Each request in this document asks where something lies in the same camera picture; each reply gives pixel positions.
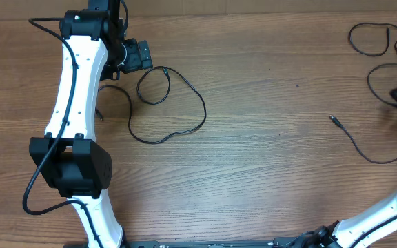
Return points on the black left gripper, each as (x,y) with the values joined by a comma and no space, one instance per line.
(136,61)

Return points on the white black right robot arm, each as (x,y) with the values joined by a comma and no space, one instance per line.
(362,230)

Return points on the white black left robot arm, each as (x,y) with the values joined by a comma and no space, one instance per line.
(95,48)

